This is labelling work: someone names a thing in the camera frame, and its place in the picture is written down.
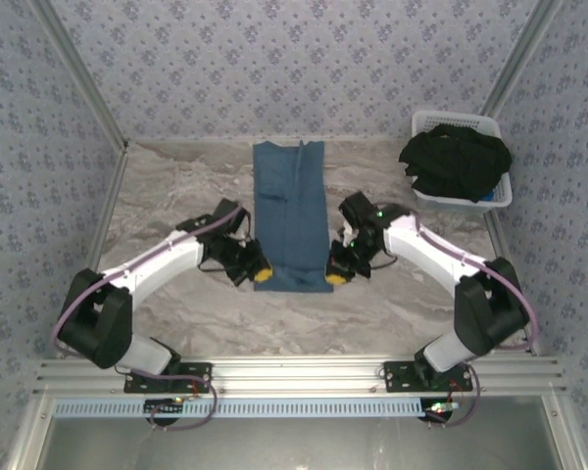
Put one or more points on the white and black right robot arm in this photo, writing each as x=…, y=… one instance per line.
x=421, y=245

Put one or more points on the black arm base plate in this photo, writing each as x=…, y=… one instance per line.
x=196, y=379
x=397, y=377

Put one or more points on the aluminium front rail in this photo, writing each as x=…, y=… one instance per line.
x=299, y=374

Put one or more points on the black controller board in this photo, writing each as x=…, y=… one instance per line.
x=438, y=410
x=164, y=408

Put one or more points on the white plastic basket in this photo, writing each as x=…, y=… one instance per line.
x=470, y=119

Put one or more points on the black t-shirt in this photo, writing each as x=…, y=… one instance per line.
x=451, y=161

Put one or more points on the aluminium frame post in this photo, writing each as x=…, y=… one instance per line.
x=78, y=73
x=519, y=59

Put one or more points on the small blue garment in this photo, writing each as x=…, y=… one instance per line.
x=487, y=197

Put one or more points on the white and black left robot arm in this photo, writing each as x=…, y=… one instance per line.
x=152, y=264

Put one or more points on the blue t-shirt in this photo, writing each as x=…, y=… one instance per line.
x=294, y=230

